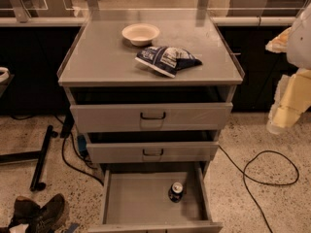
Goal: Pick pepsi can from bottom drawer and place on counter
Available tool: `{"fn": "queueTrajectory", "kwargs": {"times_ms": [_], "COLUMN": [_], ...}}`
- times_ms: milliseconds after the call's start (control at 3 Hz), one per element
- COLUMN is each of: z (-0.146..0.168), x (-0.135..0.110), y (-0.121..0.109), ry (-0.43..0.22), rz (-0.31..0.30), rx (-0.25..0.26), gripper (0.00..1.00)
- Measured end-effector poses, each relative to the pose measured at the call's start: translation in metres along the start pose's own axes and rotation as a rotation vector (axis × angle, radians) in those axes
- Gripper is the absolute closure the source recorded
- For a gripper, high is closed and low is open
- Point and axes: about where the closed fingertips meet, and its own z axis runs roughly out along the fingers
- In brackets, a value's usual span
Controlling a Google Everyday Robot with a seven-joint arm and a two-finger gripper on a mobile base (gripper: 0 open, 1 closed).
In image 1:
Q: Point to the grey drawer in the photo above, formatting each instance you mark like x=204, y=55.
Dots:
x=126, y=147
x=135, y=200
x=117, y=109

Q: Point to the grey drawer cabinet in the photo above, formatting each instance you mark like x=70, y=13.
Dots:
x=102, y=57

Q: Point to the black top drawer handle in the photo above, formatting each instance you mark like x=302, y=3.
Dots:
x=153, y=117

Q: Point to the dark shoe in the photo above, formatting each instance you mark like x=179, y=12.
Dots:
x=49, y=215
x=25, y=210

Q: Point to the black drawer handle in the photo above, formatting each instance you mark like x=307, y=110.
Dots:
x=153, y=152
x=153, y=117

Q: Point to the black middle drawer handle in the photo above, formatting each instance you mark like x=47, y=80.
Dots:
x=153, y=152

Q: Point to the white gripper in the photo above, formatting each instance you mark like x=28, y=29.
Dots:
x=300, y=48

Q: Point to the white paper bowl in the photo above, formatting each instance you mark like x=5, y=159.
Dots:
x=140, y=34

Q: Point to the dark right shoe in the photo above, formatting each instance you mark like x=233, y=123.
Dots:
x=49, y=215

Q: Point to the black metal stand base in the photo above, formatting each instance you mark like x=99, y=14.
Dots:
x=36, y=155

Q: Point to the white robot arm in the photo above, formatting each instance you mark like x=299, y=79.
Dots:
x=299, y=43

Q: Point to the grey bottom drawer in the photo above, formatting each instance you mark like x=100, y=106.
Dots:
x=135, y=200

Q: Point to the blue white chip bag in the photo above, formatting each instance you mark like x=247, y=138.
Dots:
x=167, y=61

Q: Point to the white object at left edge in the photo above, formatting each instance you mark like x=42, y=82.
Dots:
x=4, y=75

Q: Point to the grey top drawer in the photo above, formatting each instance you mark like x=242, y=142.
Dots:
x=117, y=109

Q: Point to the blue pepsi can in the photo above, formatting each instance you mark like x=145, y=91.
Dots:
x=175, y=192

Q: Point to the dark left shoe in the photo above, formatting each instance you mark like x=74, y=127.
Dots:
x=25, y=210

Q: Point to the grey middle drawer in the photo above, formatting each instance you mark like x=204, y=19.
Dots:
x=126, y=147

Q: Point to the blue tape on floor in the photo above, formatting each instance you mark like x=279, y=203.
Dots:
x=72, y=228

